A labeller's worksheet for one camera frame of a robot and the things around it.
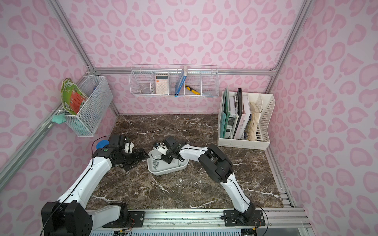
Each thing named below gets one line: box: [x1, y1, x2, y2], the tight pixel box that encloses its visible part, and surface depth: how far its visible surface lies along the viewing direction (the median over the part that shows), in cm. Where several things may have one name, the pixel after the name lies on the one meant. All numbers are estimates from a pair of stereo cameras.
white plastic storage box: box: [147, 148, 189, 177], surface depth 89 cm
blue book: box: [174, 65, 188, 97], surface depth 90 cm
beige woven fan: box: [246, 101, 262, 142], surface depth 93 cm
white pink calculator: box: [155, 74, 169, 94], surface depth 97 cm
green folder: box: [219, 87, 231, 139], surface depth 84 cm
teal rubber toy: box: [51, 112, 67, 124], surface depth 64 cm
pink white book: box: [234, 94, 252, 140], surface depth 89 cm
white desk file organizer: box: [217, 90, 276, 150], surface depth 95 cm
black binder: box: [232, 88, 243, 140], surface depth 88 cm
